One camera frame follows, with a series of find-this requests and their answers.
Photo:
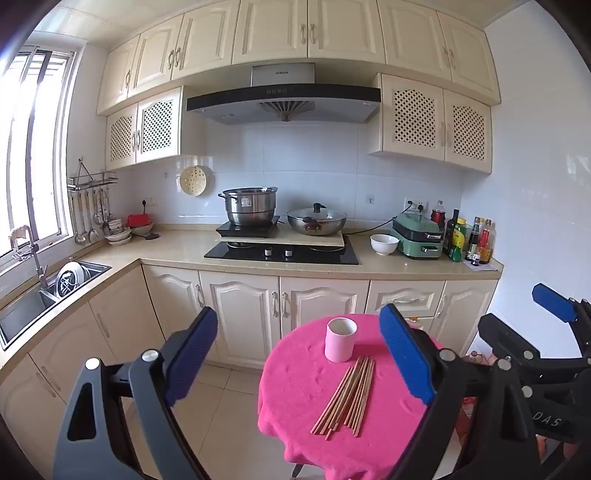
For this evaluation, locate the stack of white bowls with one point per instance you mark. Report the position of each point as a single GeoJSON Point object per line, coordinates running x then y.
{"type": "Point", "coordinates": [117, 235]}

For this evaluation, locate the black induction cooker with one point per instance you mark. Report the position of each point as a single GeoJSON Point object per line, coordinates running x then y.
{"type": "Point", "coordinates": [231, 229]}

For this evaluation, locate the small lattice-door wall cabinet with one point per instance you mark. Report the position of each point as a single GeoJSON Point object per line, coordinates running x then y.
{"type": "Point", "coordinates": [159, 99]}

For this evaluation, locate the green electric grill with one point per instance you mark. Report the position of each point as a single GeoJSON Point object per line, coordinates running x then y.
{"type": "Point", "coordinates": [415, 244]}

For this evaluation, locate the bundle of wooden chopsticks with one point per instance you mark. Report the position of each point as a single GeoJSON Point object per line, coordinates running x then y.
{"type": "Point", "coordinates": [351, 397]}

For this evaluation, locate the glass wok lid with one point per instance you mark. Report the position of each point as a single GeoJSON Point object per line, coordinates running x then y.
{"type": "Point", "coordinates": [304, 213]}

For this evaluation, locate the steel stockpot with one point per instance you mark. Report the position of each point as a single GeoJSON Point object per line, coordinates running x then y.
{"type": "Point", "coordinates": [249, 207]}

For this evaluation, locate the pink cup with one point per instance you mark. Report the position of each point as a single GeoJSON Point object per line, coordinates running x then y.
{"type": "Point", "coordinates": [339, 346]}

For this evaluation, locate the steel wok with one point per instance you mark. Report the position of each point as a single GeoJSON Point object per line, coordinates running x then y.
{"type": "Point", "coordinates": [323, 227]}

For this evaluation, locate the wall outlet with black plug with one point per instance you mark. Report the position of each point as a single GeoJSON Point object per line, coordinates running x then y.
{"type": "Point", "coordinates": [148, 202]}

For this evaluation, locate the double wall outlet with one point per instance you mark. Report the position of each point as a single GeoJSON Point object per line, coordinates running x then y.
{"type": "Point", "coordinates": [418, 203]}

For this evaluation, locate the steel sink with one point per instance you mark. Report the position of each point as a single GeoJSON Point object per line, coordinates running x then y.
{"type": "Point", "coordinates": [23, 314]}

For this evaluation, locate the large lattice-door wall cabinet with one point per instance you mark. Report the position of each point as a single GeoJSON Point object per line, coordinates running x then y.
{"type": "Point", "coordinates": [441, 124]}

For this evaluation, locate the white paper sheet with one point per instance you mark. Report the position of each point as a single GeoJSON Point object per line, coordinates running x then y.
{"type": "Point", "coordinates": [489, 266]}

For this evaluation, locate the barred window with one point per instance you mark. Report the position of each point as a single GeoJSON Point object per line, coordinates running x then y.
{"type": "Point", "coordinates": [27, 138]}

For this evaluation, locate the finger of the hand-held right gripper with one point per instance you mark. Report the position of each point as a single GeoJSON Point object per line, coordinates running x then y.
{"type": "Point", "coordinates": [551, 300]}
{"type": "Point", "coordinates": [508, 334]}

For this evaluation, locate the black gas hob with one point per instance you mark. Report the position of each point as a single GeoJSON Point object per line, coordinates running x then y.
{"type": "Point", "coordinates": [314, 256]}

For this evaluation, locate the white bowl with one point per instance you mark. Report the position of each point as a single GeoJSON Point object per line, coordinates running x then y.
{"type": "Point", "coordinates": [384, 247]}

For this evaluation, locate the white dishes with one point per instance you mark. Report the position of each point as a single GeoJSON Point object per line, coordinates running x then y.
{"type": "Point", "coordinates": [69, 281]}

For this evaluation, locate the steel faucet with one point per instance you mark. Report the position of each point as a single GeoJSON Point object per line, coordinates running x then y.
{"type": "Point", "coordinates": [34, 258]}

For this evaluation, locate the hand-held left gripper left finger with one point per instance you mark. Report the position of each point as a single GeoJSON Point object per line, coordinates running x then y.
{"type": "Point", "coordinates": [191, 355]}

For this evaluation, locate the yellow-green bottle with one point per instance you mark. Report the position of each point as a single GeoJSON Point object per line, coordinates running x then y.
{"type": "Point", "coordinates": [457, 242]}

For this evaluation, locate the dark soy sauce bottle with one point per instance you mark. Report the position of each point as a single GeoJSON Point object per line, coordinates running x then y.
{"type": "Point", "coordinates": [473, 240]}

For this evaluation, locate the dark olive oil bottle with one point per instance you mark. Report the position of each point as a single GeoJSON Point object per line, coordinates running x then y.
{"type": "Point", "coordinates": [454, 217]}

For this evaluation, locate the grey range hood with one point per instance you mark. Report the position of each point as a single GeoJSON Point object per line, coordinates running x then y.
{"type": "Point", "coordinates": [281, 99]}

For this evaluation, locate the steel wall rack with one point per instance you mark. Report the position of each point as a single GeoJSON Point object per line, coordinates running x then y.
{"type": "Point", "coordinates": [92, 177]}

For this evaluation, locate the red sauce bottle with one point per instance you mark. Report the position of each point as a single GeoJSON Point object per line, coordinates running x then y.
{"type": "Point", "coordinates": [485, 242]}

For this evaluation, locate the red container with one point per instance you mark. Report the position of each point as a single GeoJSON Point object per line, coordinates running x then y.
{"type": "Point", "coordinates": [138, 220]}

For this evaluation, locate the hanging steel kitchen utensils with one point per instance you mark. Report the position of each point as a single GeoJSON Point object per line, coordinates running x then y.
{"type": "Point", "coordinates": [79, 217]}

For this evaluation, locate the cream upper wall cabinets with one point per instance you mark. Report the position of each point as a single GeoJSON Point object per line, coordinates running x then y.
{"type": "Point", "coordinates": [277, 27]}

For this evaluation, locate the red-label cola bottle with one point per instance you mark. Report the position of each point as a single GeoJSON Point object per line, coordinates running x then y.
{"type": "Point", "coordinates": [438, 216]}

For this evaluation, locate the pink tablecloth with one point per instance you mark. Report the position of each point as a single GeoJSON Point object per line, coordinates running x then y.
{"type": "Point", "coordinates": [304, 383]}

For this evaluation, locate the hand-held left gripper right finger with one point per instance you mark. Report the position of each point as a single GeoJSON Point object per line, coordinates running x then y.
{"type": "Point", "coordinates": [406, 355]}

